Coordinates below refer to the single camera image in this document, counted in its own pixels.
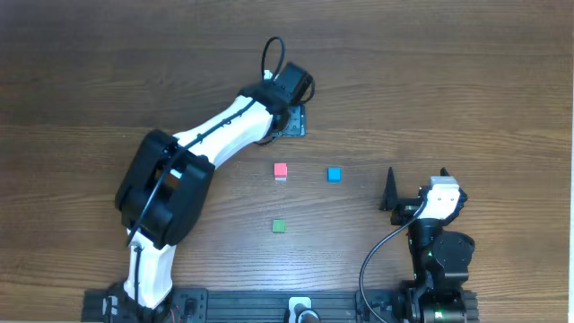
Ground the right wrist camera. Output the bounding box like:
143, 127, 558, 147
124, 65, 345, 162
420, 175, 462, 222

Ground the mounting rail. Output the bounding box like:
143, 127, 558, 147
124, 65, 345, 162
82, 286, 480, 323

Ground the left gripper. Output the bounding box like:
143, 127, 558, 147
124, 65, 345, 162
271, 105, 308, 138

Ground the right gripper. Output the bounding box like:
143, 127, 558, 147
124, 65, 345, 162
378, 167, 451, 227

